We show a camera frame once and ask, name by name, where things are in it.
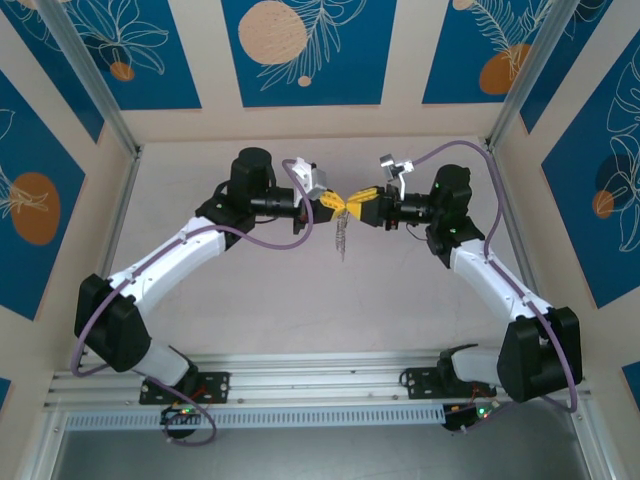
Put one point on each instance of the small clear plastic bag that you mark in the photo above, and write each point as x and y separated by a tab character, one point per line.
342	235

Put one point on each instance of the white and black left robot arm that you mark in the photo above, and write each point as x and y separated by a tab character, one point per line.
165	255

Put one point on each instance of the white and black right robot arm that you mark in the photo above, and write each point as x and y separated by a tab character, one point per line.
490	275

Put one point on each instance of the black controller board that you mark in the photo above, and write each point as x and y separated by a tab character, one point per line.
460	420
175	415

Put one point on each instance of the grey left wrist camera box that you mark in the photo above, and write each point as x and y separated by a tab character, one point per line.
316	182

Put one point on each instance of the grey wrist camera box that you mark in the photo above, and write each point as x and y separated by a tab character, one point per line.
316	182
389	166

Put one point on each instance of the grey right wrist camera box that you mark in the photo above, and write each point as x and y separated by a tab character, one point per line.
389	166

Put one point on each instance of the aluminium side rail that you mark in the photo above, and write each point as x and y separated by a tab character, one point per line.
512	225
114	240

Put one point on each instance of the blue floral wall poster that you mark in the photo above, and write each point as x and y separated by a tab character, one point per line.
45	40
50	250
575	225
565	60
450	60
350	75
150	75

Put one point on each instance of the aluminium frame post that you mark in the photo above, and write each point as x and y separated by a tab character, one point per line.
102	90
531	70

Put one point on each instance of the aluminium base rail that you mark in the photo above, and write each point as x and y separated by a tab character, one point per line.
320	380

